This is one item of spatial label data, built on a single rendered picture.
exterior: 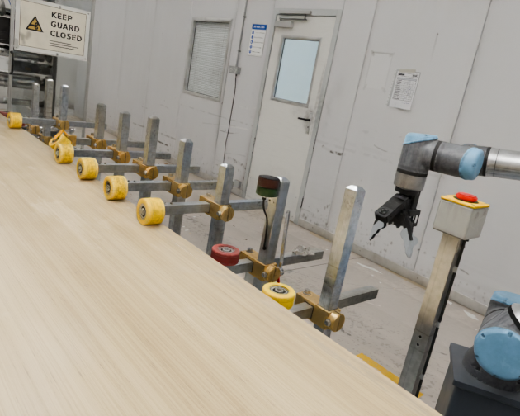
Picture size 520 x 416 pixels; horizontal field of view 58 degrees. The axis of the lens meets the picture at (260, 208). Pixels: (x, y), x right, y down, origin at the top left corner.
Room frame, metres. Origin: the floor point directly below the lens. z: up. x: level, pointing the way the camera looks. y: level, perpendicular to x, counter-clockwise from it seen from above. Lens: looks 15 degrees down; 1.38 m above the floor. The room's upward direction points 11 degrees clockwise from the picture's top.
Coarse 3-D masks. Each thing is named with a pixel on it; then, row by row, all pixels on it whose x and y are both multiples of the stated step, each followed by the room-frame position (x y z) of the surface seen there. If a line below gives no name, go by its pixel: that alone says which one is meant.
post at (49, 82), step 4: (48, 80) 2.71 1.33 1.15; (52, 80) 2.73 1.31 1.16; (48, 84) 2.71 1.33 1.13; (52, 84) 2.73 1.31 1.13; (48, 88) 2.72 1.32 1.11; (52, 88) 2.73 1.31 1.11; (48, 92) 2.72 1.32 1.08; (52, 92) 2.73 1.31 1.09; (48, 96) 2.72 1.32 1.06; (52, 96) 2.73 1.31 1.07; (48, 100) 2.72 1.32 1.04; (52, 100) 2.73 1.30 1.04; (48, 104) 2.72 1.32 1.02; (44, 108) 2.73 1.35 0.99; (48, 108) 2.72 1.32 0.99; (44, 112) 2.73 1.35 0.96; (48, 112) 2.72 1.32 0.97; (44, 116) 2.73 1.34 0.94; (48, 116) 2.72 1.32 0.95; (44, 128) 2.72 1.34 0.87; (48, 128) 2.72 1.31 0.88; (44, 132) 2.72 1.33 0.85; (48, 132) 2.73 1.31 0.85
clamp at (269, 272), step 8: (240, 256) 1.33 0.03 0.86; (248, 256) 1.30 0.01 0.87; (256, 256) 1.31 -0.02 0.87; (256, 264) 1.27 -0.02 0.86; (264, 264) 1.26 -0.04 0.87; (272, 264) 1.27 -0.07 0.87; (248, 272) 1.29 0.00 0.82; (256, 272) 1.27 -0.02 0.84; (264, 272) 1.24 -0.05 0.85; (272, 272) 1.24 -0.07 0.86; (280, 272) 1.27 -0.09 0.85; (264, 280) 1.25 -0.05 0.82; (272, 280) 1.25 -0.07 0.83
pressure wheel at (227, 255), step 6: (216, 246) 1.23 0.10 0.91; (222, 246) 1.25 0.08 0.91; (228, 246) 1.25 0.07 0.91; (216, 252) 1.19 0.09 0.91; (222, 252) 1.20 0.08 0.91; (228, 252) 1.21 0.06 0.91; (234, 252) 1.22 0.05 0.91; (216, 258) 1.19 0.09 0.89; (222, 258) 1.19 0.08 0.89; (228, 258) 1.19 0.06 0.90; (234, 258) 1.20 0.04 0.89; (222, 264) 1.19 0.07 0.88; (228, 264) 1.19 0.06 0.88; (234, 264) 1.20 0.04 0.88
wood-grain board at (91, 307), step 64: (0, 128) 2.35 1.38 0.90; (0, 192) 1.36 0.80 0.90; (64, 192) 1.48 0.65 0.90; (0, 256) 0.94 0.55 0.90; (64, 256) 1.00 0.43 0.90; (128, 256) 1.07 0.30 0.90; (192, 256) 1.15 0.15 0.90; (0, 320) 0.71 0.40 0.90; (64, 320) 0.74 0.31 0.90; (128, 320) 0.78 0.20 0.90; (192, 320) 0.82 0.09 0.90; (256, 320) 0.87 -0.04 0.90; (0, 384) 0.56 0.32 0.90; (64, 384) 0.58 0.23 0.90; (128, 384) 0.61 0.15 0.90; (192, 384) 0.63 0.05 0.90; (256, 384) 0.66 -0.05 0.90; (320, 384) 0.69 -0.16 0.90; (384, 384) 0.73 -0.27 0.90
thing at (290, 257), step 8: (312, 248) 1.50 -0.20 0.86; (288, 256) 1.39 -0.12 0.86; (296, 256) 1.41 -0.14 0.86; (304, 256) 1.43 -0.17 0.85; (312, 256) 1.46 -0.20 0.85; (320, 256) 1.49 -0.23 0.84; (240, 264) 1.25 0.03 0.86; (248, 264) 1.27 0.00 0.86; (288, 264) 1.39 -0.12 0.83; (240, 272) 1.25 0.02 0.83
